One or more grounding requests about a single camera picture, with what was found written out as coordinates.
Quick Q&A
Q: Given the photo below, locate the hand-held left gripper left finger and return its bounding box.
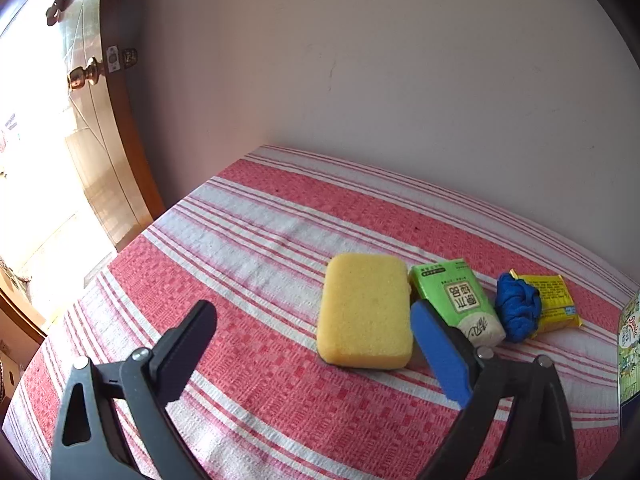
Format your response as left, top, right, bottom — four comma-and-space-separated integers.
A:
50, 300, 218, 480

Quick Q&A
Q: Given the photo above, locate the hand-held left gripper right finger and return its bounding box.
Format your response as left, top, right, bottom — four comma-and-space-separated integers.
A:
410, 300, 579, 480

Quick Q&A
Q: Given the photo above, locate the green tissue pack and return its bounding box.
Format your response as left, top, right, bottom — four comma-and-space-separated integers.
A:
407, 258, 507, 348

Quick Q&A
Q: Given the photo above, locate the yellow rounded sponge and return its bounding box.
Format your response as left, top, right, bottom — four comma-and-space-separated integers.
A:
316, 253, 416, 371

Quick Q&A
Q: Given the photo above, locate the round printed tin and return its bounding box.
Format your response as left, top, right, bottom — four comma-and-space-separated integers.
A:
617, 292, 640, 411

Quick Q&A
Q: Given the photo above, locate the large yellow packet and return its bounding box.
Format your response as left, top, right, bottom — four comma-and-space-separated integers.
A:
509, 269, 583, 335

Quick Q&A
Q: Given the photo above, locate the red white striped cloth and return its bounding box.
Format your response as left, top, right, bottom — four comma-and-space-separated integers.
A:
0, 145, 640, 480

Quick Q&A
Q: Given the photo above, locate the wooden door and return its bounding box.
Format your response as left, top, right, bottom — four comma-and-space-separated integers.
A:
50, 0, 167, 255

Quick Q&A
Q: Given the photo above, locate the brass door knob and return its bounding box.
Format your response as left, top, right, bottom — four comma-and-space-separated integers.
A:
67, 57, 103, 92

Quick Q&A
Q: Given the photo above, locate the metal door latch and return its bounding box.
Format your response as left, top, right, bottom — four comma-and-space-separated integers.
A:
106, 45, 140, 72

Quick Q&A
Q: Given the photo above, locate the brown door ornament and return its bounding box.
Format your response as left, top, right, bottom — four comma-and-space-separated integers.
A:
46, 0, 83, 26

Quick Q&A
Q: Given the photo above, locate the blue knotted cord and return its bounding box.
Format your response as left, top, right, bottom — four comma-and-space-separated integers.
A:
495, 272, 543, 343

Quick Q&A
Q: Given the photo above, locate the wooden door frame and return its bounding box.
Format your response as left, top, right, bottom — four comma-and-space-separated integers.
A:
0, 285, 48, 342

